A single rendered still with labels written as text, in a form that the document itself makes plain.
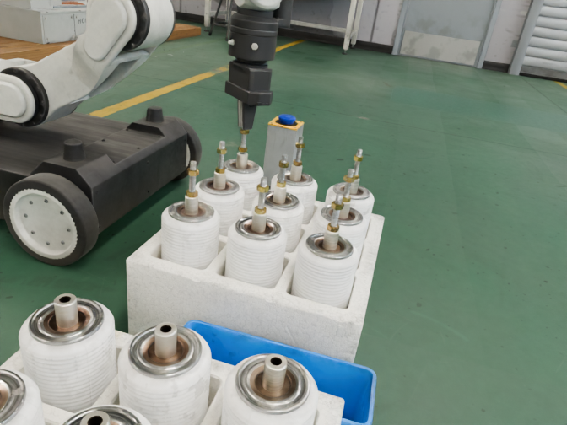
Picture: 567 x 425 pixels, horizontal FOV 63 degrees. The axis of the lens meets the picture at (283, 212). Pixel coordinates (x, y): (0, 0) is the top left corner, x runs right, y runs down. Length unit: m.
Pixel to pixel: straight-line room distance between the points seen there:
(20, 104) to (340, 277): 0.87
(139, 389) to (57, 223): 0.63
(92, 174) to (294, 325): 0.57
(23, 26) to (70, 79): 2.20
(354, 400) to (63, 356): 0.43
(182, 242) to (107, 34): 0.51
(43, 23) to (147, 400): 2.98
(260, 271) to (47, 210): 0.51
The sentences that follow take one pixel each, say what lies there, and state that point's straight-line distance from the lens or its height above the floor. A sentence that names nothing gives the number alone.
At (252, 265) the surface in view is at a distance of 0.73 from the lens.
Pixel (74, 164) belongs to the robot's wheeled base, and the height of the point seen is 0.21.
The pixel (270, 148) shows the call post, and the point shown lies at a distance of 1.10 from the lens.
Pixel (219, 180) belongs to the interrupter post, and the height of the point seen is 0.27.
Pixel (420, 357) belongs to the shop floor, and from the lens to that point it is 0.97.
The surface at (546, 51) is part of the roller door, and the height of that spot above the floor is 0.27.
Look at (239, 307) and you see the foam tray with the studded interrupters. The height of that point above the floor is 0.15.
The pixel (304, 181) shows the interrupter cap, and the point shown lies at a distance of 0.94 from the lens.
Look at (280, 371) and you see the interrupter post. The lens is 0.47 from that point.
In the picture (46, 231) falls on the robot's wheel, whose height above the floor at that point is 0.08.
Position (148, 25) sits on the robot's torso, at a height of 0.49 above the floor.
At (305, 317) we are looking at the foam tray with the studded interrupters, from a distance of 0.71.
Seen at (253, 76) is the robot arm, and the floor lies 0.45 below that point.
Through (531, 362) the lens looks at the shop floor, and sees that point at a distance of 1.08.
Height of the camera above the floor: 0.61
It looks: 27 degrees down
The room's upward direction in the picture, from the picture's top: 8 degrees clockwise
